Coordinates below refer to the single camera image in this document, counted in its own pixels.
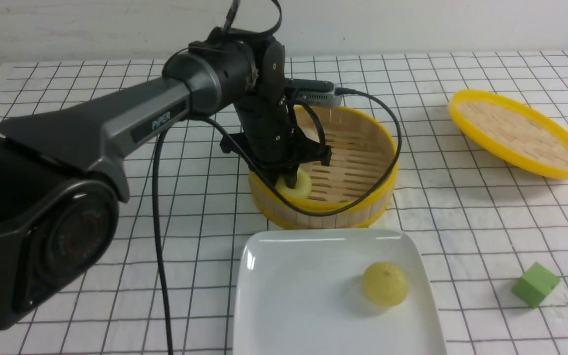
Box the yellow steamed bun front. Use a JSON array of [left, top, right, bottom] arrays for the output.
[[275, 168, 313, 200]]

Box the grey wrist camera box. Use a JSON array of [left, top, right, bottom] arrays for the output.
[[284, 78, 342, 107]]

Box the green foam cube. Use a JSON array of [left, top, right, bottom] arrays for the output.
[[511, 262, 561, 309]]

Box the white square ceramic plate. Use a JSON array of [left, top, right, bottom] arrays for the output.
[[233, 228, 448, 355]]

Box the black camera cable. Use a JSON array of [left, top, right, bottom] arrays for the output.
[[151, 0, 403, 355]]

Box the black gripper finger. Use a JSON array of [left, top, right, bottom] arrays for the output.
[[283, 168, 298, 189]]

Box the yellow rimmed bamboo steamer lid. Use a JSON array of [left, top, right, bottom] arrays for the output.
[[448, 89, 568, 180]]

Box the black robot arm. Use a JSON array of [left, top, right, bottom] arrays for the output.
[[0, 28, 340, 330]]

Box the yellow rimmed bamboo steamer basket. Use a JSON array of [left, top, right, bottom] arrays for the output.
[[248, 107, 397, 229]]

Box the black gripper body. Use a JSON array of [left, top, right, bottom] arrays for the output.
[[219, 95, 332, 175]]

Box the pale white steamed bun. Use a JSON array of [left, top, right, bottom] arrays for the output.
[[301, 127, 320, 143]]

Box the yellow steamed bun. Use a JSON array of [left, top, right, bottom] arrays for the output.
[[361, 262, 409, 308], [275, 168, 313, 200]]

